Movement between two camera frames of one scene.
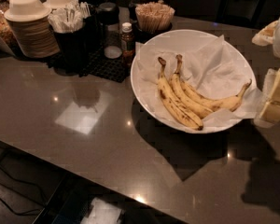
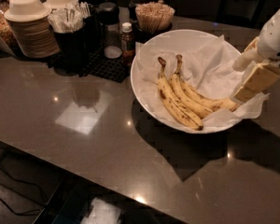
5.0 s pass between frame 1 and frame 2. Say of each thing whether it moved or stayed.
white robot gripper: moved
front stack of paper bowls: stayed
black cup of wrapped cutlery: stayed
